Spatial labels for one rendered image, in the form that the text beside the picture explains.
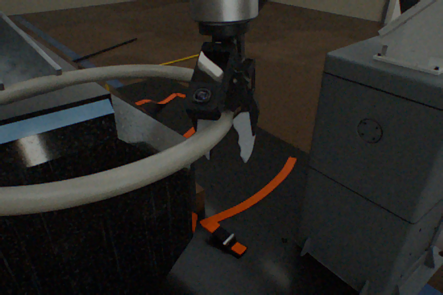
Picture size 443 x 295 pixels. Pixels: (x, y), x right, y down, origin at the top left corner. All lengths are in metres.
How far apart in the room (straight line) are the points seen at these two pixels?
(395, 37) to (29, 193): 0.96
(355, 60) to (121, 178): 0.86
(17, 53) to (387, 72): 0.92
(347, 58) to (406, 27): 0.16
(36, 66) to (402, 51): 0.92
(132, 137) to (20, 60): 0.30
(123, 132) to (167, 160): 0.52
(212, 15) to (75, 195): 0.26
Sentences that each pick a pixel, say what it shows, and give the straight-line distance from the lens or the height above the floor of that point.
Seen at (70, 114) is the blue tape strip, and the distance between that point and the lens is 0.91.
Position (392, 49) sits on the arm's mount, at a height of 0.89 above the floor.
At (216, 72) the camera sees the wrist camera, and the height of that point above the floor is 1.03.
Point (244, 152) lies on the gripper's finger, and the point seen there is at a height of 0.89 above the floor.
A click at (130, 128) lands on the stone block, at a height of 0.74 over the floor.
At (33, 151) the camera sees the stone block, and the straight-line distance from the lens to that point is 0.88.
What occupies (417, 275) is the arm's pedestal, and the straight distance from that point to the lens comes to 1.67.
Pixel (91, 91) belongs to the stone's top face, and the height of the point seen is 0.82.
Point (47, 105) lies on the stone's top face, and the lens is 0.93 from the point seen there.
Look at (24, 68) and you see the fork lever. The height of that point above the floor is 0.91.
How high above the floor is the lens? 1.19
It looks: 33 degrees down
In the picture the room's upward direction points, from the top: straight up
